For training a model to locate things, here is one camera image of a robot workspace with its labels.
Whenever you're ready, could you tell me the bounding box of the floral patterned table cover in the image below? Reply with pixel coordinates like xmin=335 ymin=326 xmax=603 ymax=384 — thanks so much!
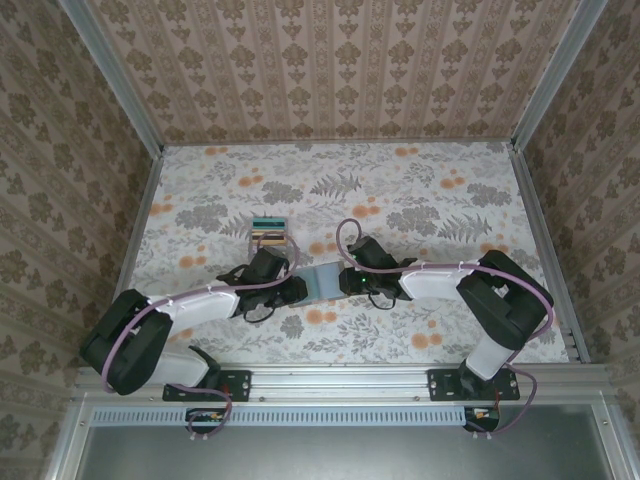
xmin=117 ymin=142 xmax=582 ymax=366

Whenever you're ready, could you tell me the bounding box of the small black circuit board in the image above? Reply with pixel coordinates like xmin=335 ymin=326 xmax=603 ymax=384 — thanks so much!
xmin=185 ymin=407 xmax=225 ymax=434
xmin=463 ymin=405 xmax=502 ymax=434

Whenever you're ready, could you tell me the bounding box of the grey metal panel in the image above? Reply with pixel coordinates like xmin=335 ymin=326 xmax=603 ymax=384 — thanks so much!
xmin=44 ymin=402 xmax=640 ymax=480

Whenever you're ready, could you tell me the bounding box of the thin black cable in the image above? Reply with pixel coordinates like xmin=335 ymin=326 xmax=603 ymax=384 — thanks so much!
xmin=242 ymin=303 xmax=277 ymax=326
xmin=367 ymin=292 xmax=400 ymax=311

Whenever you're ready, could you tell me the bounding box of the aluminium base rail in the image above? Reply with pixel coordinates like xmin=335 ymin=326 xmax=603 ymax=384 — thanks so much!
xmin=72 ymin=362 xmax=611 ymax=407

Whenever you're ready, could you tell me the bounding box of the short purple cable loop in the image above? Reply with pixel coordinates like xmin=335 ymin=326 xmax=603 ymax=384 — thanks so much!
xmin=467 ymin=362 xmax=542 ymax=442
xmin=163 ymin=382 xmax=235 ymax=444

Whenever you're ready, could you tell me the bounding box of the slotted grey cable duct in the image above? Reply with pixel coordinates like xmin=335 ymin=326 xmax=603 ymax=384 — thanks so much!
xmin=91 ymin=405 xmax=504 ymax=427

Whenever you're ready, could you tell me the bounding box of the aluminium table side rail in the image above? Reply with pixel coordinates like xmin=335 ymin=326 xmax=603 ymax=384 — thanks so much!
xmin=113 ymin=147 xmax=166 ymax=314
xmin=509 ymin=144 xmax=592 ymax=365

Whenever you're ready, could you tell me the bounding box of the aluminium frame post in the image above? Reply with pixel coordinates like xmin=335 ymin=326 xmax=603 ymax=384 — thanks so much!
xmin=58 ymin=0 xmax=166 ymax=157
xmin=510 ymin=0 xmax=604 ymax=151

